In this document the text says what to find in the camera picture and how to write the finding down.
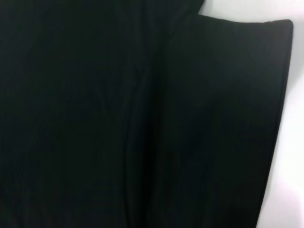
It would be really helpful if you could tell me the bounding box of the black shirt with white print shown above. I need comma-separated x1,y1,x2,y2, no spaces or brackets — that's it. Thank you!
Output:
0,0,294,228

